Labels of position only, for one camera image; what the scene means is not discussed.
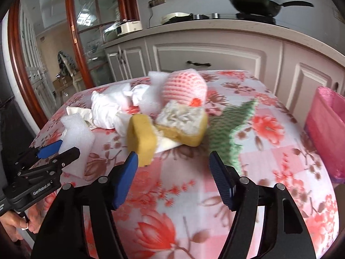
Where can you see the white tall cabinet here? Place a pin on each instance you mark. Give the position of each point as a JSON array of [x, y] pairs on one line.
[[35, 67]]

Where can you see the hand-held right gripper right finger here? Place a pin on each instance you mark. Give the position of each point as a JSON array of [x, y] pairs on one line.
[[221, 180]]

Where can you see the white kitchen base cabinet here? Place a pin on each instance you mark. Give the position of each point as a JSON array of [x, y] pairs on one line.
[[215, 54]]

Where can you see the person's left hand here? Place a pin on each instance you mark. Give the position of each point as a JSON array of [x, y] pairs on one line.
[[10, 225]]

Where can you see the black gas cooktop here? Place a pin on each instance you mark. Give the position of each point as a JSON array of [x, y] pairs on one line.
[[256, 19]]

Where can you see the white tissue packet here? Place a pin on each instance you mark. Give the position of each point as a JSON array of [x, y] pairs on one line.
[[78, 112]]

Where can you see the green wavy dish cloth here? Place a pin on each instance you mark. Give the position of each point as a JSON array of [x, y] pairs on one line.
[[229, 137]]

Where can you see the white paper napkin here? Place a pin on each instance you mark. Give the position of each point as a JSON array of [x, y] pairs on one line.
[[168, 143]]

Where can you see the pink-lined waste bin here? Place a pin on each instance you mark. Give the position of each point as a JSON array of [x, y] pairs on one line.
[[326, 129]]

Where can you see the red wooden door frame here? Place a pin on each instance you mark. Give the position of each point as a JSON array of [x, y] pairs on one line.
[[21, 81]]

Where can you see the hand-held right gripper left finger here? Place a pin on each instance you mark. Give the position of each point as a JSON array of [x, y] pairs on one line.
[[126, 178]]

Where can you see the wall power outlet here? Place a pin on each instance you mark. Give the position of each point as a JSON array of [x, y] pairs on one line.
[[156, 1]]

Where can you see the yellow sponge with white scourer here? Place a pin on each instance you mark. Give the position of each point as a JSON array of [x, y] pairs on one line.
[[188, 135]]

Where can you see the white foam block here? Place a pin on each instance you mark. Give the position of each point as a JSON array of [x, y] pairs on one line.
[[156, 79], [78, 137]]

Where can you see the dark grey refrigerator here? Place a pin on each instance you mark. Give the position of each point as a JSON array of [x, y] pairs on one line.
[[13, 124]]

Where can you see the floral tablecloth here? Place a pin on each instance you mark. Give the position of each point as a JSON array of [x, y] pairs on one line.
[[188, 183]]

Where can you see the pink foam fruit net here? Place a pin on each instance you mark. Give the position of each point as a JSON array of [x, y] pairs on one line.
[[183, 86]]

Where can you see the glass sliding door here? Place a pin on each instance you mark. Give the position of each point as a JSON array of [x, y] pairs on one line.
[[89, 32]]

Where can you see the white rice cooker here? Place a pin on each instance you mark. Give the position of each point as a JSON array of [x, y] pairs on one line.
[[132, 27]]

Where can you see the cardboard box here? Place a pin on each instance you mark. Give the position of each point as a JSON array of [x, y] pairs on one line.
[[62, 83]]

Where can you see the large white plastic bag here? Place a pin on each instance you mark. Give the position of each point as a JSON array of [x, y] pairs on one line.
[[107, 113]]

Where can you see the black wok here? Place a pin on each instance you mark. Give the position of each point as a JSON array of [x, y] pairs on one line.
[[253, 5]]

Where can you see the dark patterned garment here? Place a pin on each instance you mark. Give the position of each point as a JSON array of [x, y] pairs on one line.
[[63, 63]]

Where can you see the white tissue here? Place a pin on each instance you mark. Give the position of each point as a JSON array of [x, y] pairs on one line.
[[125, 91]]

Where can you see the white dining chair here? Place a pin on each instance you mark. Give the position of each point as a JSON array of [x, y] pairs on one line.
[[74, 77]]

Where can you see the translucent plastic container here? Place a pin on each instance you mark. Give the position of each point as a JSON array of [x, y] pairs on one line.
[[111, 33]]

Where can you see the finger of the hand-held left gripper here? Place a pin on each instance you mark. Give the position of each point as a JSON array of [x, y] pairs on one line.
[[68, 155], [50, 149]]

